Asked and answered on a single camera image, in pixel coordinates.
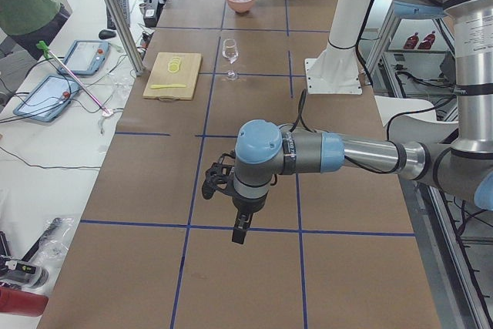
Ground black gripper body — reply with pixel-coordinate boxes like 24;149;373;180
233;194;267;214

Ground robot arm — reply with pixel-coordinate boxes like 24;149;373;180
226;0;492;243

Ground clear wine glass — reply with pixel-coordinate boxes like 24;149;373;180
222;39;239;80

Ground yellow plastic knife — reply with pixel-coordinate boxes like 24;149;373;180
150;83;187;89

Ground wooden cutting board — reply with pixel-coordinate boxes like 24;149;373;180
143;52;202;100

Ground lemon slices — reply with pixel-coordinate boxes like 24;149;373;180
167;55;182;73

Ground blue teach pendant far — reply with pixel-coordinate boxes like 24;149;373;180
62;40;109;76

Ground blue teach pendant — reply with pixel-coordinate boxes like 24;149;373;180
13;75;80;123
62;40;109;76

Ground black box device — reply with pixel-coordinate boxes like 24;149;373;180
143;0;164;28

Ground black computer mouse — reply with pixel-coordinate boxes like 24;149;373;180
98;29;116;40

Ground blue teach pendant near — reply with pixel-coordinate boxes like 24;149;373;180
13;75;80;123

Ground red bottle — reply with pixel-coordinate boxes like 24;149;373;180
1;287;49;317

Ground metal rod green tip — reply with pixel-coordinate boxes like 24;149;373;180
36;41;114;117

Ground person in green shirt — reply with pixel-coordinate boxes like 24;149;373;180
1;0;70;60

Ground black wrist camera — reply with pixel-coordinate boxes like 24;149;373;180
201;150;236;200

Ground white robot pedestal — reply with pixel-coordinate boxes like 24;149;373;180
305;0;371;95

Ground aluminium frame post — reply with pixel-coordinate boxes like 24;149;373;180
104;0;144;76

